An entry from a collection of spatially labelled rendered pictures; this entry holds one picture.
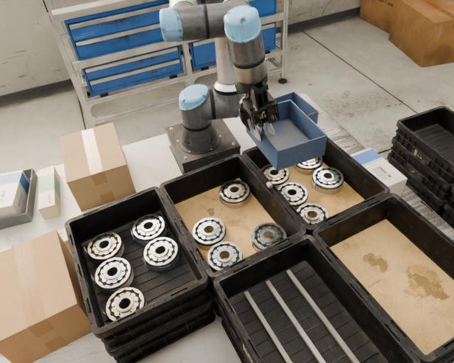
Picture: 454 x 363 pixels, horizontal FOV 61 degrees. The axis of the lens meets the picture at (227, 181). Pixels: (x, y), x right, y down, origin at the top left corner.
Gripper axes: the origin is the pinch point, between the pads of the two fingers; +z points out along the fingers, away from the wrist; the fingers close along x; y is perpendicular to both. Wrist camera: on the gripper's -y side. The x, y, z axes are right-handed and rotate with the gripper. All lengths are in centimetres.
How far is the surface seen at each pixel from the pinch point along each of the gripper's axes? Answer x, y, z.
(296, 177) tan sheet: 11.8, -7.3, 31.1
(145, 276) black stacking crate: -45, 12, 23
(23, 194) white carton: -86, -49, 26
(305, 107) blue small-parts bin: 40, -56, 45
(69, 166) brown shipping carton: -63, -44, 17
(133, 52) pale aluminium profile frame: -26, -189, 50
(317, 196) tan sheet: 13.8, 3.9, 31.3
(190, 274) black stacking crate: -33.0, 16.3, 24.7
